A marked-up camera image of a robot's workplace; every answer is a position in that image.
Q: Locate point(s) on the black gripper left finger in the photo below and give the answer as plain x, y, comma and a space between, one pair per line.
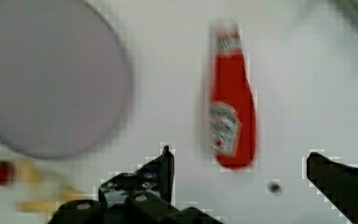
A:
155, 177

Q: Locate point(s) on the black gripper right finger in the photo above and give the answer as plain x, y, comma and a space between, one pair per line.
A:
337, 182

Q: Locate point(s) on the red ketchup bottle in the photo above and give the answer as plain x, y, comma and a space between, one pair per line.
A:
232, 117

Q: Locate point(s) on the peeled toy banana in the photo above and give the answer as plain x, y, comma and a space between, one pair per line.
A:
48, 190

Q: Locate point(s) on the lavender oval plate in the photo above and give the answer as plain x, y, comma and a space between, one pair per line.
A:
65, 77

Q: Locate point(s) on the red toy strawberry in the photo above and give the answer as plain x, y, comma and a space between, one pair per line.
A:
6, 173

